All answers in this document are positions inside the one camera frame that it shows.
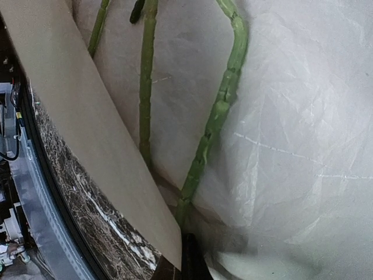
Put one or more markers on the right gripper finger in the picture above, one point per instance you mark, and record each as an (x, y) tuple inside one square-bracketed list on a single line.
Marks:
[(194, 266)]

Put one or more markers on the white rose fake flower stem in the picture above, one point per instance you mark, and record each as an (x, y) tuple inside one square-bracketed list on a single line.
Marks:
[(226, 95)]

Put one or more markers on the beige pink wrapping paper sheet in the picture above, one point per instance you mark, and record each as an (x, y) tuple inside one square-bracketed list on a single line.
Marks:
[(287, 190)]

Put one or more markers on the pink rose fake flower stem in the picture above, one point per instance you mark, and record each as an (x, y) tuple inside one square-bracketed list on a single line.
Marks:
[(145, 89)]

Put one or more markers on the green leafy fake flower bunch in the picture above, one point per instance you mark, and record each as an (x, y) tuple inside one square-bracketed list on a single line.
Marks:
[(97, 28)]

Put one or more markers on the white slotted cable duct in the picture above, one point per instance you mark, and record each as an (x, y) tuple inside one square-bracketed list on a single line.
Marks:
[(47, 227)]

